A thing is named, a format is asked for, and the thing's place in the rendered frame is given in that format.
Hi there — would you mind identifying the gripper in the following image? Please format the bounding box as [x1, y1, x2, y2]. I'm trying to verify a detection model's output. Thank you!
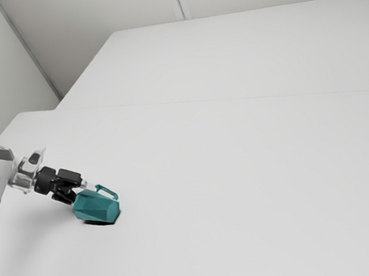
[31, 160, 98, 211]

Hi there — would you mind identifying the teal faceted mug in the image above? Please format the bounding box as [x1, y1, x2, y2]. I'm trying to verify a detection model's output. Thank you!
[69, 181, 123, 230]

